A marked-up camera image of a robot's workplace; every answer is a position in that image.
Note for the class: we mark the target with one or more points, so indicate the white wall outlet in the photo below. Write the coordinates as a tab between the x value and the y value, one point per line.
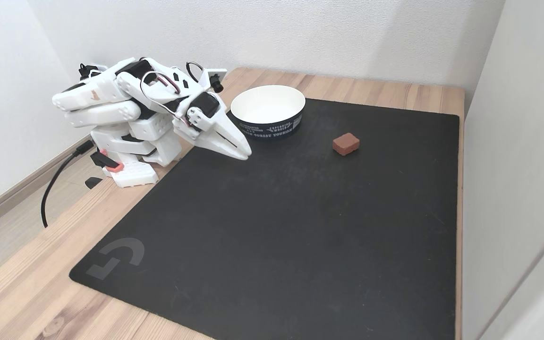
99	67

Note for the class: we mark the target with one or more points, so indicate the black orange table clamp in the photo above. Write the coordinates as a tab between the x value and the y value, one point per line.
106	161

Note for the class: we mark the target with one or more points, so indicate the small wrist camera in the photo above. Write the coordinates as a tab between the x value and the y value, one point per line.
216	79

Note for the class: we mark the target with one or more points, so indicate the black desk mat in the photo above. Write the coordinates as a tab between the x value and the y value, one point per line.
300	226

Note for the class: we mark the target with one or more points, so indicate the brown toy block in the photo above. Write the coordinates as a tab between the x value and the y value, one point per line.
346	143

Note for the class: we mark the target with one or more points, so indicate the black power adapter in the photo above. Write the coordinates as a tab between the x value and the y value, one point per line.
85	72

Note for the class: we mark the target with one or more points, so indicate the white navy paper bowl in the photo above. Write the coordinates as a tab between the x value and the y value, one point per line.
267	106

